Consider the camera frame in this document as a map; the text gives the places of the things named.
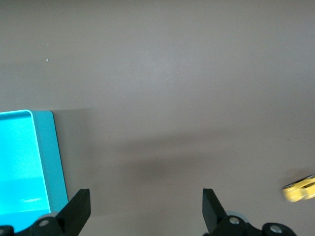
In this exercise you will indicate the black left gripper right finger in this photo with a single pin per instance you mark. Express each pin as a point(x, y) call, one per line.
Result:
point(214, 216)

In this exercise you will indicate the teal plastic bin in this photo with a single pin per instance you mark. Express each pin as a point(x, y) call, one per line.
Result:
point(22, 159)

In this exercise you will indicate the yellow beetle toy car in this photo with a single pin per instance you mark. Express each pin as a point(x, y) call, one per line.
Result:
point(299, 193)

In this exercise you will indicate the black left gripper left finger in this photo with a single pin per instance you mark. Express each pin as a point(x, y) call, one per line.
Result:
point(73, 214)

